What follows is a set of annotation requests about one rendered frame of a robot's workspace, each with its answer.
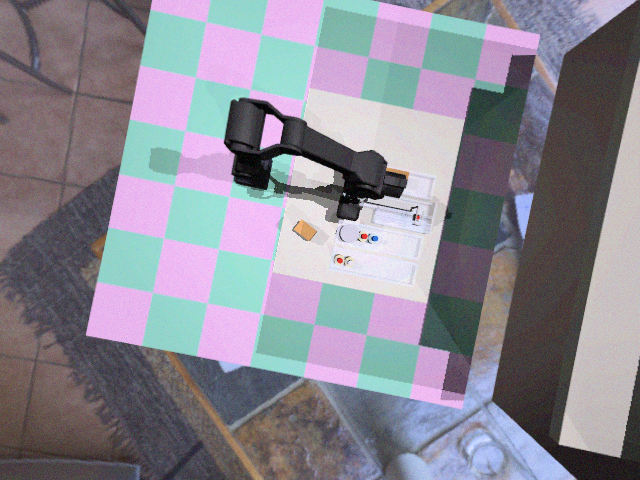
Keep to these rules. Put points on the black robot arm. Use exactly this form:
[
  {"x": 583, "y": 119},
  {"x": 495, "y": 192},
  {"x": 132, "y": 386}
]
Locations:
[{"x": 364, "y": 171}]

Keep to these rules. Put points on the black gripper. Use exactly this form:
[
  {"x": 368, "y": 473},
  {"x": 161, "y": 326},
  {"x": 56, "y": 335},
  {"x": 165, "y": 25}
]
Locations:
[{"x": 348, "y": 207}]

